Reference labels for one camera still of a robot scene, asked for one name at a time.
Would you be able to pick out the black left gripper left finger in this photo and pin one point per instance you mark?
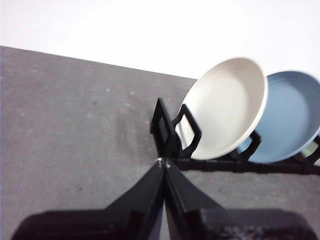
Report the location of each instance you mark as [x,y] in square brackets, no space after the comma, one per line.
[105,225]

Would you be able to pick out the blue plate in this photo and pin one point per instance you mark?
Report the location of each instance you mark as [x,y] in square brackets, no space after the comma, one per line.
[287,112]

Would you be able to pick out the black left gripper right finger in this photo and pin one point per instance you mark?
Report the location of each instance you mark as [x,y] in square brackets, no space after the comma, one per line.
[212,225]

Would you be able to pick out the green plate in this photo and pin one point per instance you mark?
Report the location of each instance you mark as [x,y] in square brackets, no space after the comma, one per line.
[308,150]

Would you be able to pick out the black plastic plate rack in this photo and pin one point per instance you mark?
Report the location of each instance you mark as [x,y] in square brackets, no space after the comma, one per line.
[225,166]

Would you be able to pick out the pale yellow plate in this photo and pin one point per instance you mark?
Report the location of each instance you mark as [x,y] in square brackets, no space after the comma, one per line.
[225,105]

